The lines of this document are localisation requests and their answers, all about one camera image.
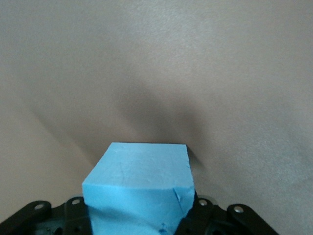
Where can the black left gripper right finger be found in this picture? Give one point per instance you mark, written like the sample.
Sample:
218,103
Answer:
227,222

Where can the light blue foam block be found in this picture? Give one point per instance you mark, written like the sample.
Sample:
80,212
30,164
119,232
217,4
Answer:
139,186

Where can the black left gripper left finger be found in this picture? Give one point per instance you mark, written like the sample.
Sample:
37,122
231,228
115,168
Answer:
36,220

